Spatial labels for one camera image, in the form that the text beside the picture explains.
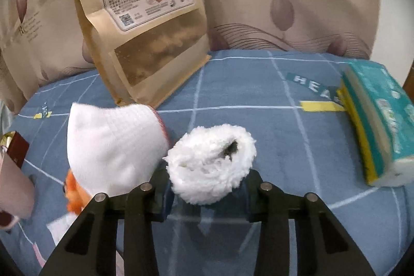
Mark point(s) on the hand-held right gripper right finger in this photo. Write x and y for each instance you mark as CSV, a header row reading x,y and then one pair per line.
x,y
245,201

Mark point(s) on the kraft paper snack bag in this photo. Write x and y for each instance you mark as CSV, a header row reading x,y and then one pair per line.
x,y
145,69

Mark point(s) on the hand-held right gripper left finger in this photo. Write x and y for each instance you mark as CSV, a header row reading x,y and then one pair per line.
x,y
168,203

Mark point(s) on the white towel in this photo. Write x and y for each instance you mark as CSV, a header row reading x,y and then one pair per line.
x,y
110,146

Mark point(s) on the teal tissue pack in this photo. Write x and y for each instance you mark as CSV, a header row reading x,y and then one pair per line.
x,y
378,120

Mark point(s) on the pink ceramic mug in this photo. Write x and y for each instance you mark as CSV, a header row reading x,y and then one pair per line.
x,y
13,188

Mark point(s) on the white fluffy sock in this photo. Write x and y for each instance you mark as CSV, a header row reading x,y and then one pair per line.
x,y
207,166

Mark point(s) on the gold metal tin tray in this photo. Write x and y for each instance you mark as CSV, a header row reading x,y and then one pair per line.
x,y
19,146

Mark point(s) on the blue checked blanket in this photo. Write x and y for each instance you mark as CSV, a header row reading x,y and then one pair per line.
x,y
275,133

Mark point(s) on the orange plush toy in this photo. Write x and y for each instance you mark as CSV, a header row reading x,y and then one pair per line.
x,y
76,195

